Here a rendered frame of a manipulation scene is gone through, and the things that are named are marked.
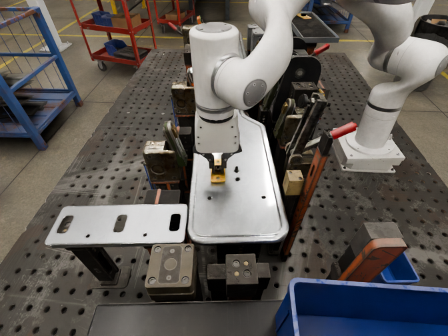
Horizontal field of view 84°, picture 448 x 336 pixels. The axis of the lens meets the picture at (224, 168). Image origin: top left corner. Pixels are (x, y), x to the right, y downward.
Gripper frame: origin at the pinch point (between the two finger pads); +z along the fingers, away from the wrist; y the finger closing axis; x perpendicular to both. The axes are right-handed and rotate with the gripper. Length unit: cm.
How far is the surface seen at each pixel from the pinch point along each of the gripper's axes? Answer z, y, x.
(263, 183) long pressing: 2.9, -11.5, 4.5
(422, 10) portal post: 42, -277, -335
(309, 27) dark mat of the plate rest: -13, -38, -66
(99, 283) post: 32, 36, 17
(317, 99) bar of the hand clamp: -17.7, -21.1, -0.7
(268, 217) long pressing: 2.9, -11.2, 14.4
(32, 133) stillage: 83, 158, -127
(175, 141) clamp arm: -4.6, 10.8, -3.9
